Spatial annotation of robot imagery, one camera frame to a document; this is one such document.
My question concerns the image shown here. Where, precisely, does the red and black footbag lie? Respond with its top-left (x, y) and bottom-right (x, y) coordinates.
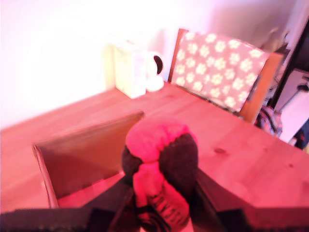
top-left (121, 119), bottom-right (200, 231)

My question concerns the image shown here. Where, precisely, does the cardboard dice tower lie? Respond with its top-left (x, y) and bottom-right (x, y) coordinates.
top-left (32, 111), bottom-right (146, 209)

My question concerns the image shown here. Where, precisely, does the patterned backpack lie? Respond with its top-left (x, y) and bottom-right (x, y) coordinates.
top-left (254, 104), bottom-right (283, 139)

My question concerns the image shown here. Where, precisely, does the wooden chair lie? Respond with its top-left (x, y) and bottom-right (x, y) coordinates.
top-left (168, 28), bottom-right (285, 124)

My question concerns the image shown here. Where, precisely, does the white cabinet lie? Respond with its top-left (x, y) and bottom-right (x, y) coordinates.
top-left (274, 68), bottom-right (309, 144)

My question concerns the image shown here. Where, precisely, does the paw print blanket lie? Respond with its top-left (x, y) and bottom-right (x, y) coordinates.
top-left (173, 31), bottom-right (270, 113)

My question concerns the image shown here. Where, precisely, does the cream carton box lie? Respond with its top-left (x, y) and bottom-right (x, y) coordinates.
top-left (103, 39), bottom-right (148, 100)

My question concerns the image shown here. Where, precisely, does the black device on cabinet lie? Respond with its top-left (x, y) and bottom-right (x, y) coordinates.
top-left (297, 75), bottom-right (309, 92)

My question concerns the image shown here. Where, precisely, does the small white round camera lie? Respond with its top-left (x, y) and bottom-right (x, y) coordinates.
top-left (144, 51), bottom-right (166, 92)

